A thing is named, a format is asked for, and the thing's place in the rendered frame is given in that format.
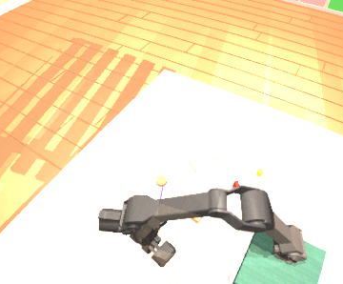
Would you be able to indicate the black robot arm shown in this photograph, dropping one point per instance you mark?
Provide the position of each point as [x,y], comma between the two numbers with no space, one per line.
[141,214]

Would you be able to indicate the light wooden block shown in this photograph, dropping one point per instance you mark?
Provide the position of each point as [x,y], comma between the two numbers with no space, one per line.
[197,220]

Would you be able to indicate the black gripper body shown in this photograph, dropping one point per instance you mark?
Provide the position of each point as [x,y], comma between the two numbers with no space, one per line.
[163,254]

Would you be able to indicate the pale yellow round button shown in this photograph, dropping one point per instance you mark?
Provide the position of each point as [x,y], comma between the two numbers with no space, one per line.
[161,181]

